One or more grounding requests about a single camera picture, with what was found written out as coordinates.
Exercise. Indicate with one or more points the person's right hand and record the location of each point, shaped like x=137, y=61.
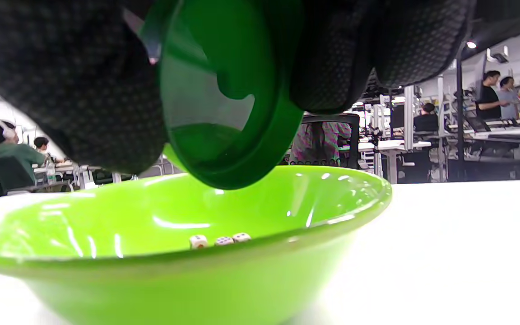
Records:
x=61, y=67

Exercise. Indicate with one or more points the green dice cup base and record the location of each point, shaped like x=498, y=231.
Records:
x=251, y=45

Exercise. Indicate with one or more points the small white dice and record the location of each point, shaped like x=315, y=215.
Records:
x=241, y=236
x=224, y=240
x=198, y=241

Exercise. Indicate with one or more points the lime green plastic bowl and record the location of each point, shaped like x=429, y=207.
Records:
x=151, y=280

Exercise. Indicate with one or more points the dark office chair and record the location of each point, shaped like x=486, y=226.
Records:
x=7, y=174

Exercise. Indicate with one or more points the black mesh office chair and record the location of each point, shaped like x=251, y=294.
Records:
x=355, y=135

